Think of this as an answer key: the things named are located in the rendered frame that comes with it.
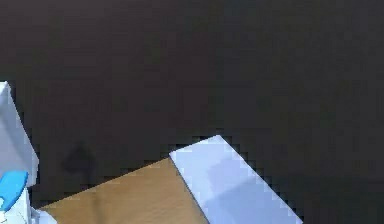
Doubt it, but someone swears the blue rounded object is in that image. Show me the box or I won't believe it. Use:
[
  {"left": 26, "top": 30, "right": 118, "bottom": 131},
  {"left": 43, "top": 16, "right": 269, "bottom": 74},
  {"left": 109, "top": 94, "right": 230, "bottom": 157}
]
[{"left": 0, "top": 170, "right": 30, "bottom": 212}]

